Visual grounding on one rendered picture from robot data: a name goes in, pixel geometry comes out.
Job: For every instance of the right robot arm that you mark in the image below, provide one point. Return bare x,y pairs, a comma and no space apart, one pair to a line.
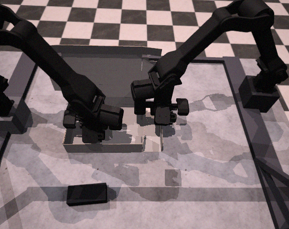
253,16

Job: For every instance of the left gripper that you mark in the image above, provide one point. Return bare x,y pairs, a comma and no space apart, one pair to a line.
70,118

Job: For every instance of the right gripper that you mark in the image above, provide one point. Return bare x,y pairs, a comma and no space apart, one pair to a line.
182,106

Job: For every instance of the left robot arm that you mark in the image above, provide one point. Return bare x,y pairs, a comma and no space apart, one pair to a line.
77,89

